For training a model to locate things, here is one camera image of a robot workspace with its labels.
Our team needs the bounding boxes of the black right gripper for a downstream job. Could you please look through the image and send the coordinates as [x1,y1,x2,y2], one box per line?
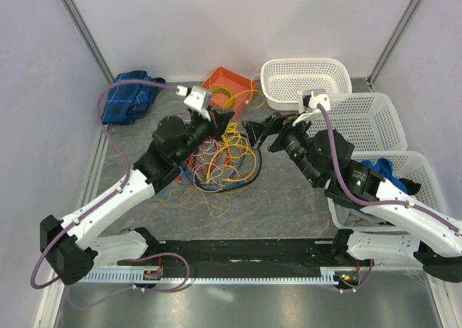
[242,111,322,186]

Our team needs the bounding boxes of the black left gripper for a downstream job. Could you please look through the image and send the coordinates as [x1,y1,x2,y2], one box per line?
[175,105,235,164]

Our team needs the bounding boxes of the thin yellow wire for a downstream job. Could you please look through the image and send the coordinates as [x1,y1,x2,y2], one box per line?
[158,73,266,217]

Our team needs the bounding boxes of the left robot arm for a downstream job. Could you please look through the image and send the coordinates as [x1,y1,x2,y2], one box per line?
[39,107,234,285]

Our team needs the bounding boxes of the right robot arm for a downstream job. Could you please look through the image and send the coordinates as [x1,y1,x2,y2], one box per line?
[243,113,461,283]

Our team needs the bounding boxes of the orange plastic box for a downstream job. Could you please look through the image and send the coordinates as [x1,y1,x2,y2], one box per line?
[201,66,258,121]

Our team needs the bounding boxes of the rounded white perforated basket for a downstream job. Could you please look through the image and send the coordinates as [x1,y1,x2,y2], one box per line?
[260,58,352,111]

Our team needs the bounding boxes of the blue plaid cloth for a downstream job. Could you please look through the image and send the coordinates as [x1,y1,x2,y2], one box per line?
[101,83,162,125]

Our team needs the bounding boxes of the middle white perforated basket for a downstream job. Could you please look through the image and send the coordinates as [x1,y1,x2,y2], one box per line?
[328,92,408,159]

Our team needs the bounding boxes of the blue towel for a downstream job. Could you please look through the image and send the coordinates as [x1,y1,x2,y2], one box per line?
[362,157,407,193]

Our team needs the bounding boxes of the white basket with cloths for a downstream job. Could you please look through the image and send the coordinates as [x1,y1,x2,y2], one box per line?
[327,151,450,234]

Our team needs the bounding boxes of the black cloth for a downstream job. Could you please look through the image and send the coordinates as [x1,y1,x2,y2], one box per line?
[399,178,422,196]

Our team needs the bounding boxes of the yellow green wire coil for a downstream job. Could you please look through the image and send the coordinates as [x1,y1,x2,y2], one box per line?
[210,85,236,109]

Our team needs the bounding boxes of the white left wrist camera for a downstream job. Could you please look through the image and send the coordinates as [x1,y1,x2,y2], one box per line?
[183,85,212,112]

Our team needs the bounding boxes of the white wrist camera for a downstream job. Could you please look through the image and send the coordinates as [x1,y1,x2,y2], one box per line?
[292,89,331,126]
[183,85,212,112]

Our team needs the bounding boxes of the red ethernet cable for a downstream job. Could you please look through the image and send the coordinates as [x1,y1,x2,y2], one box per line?
[175,145,232,184]

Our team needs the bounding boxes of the thick yellow ethernet cable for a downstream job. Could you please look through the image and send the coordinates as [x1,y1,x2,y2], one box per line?
[207,145,258,184]

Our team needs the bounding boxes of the orange thin wire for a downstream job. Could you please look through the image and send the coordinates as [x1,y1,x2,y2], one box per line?
[183,139,225,177]

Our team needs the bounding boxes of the white thin wire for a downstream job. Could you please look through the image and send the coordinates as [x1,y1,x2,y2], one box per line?
[193,139,232,190]

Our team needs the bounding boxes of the thick black cable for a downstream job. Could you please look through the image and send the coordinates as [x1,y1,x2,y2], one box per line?
[187,139,262,193]

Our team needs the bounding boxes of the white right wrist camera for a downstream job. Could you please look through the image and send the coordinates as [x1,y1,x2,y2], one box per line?
[292,89,331,126]

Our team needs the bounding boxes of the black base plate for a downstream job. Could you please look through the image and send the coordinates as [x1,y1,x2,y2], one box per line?
[117,238,372,279]

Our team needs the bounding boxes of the light blue cable duct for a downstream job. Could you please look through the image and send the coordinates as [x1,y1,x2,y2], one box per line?
[75,267,344,284]

